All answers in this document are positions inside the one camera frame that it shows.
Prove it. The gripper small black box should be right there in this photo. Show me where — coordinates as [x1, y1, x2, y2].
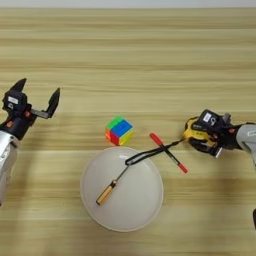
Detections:
[198, 109, 222, 132]
[2, 90, 28, 117]

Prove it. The yellow tape measure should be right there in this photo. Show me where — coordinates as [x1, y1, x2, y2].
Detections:
[124, 115, 219, 167]

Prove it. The right gripper small black box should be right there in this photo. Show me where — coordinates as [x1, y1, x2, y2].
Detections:
[198, 109, 222, 132]

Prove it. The left gripper small black box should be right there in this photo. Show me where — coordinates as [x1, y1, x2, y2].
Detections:
[2, 90, 28, 117]

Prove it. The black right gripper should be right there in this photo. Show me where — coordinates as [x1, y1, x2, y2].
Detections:
[188, 112, 243, 159]

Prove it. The wooden handle screwdriver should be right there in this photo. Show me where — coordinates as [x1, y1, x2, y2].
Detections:
[95, 163, 133, 207]

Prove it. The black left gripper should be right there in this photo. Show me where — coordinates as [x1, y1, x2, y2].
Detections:
[0, 77, 62, 141]

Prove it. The red and black pen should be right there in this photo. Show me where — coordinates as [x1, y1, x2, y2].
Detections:
[149, 132, 189, 175]

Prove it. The colourful puzzle cube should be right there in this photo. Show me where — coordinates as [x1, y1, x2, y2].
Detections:
[104, 115, 135, 147]

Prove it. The round white plate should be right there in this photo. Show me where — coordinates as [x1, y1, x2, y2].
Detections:
[79, 146, 164, 233]

